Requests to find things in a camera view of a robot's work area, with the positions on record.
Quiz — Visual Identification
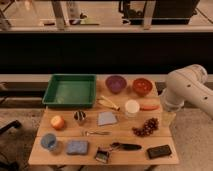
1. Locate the blue sponge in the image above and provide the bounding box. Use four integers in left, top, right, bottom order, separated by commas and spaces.
66, 140, 89, 155

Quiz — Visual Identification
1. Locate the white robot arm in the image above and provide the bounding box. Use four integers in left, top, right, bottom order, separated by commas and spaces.
160, 64, 213, 120

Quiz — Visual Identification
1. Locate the purple bowl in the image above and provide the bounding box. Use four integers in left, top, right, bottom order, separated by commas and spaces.
105, 75, 127, 94

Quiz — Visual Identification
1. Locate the banana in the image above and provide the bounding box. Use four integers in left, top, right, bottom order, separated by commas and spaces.
98, 96, 120, 111

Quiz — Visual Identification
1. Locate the light blue cloth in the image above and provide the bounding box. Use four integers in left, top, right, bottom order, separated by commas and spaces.
98, 112, 117, 126

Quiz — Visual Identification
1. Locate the red bowl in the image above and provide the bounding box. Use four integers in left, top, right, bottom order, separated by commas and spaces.
132, 78, 153, 96

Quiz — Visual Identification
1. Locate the green plastic tray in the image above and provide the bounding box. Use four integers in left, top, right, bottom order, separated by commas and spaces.
42, 74, 96, 108

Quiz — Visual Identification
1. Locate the orange carrot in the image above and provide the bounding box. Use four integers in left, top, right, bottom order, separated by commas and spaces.
140, 105, 159, 111

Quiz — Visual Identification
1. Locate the metal fork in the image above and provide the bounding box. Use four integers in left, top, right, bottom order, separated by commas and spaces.
81, 131, 110, 136

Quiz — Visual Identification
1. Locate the bunch of dark grapes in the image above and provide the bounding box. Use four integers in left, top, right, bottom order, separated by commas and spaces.
132, 118, 159, 137

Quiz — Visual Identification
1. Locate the red yellow apple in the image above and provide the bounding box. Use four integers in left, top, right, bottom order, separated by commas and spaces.
50, 115, 65, 130

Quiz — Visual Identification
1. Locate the small metal clip box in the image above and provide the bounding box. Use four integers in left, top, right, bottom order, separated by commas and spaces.
95, 149, 110, 163

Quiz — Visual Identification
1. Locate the blue plastic cup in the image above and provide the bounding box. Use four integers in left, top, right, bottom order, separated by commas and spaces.
40, 133, 58, 151

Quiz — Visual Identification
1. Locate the black rectangular case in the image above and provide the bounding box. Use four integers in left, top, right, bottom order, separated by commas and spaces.
147, 145, 172, 159

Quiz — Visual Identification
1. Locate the black handled brush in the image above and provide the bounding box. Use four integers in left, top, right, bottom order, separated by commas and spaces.
110, 142, 142, 151

